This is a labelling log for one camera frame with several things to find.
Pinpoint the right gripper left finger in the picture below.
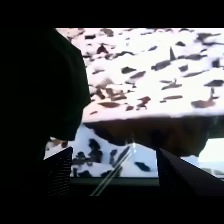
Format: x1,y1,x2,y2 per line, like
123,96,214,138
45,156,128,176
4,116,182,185
42,146,74,197

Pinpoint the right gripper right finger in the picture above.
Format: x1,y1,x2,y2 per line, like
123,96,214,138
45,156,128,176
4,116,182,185
156,147,224,197

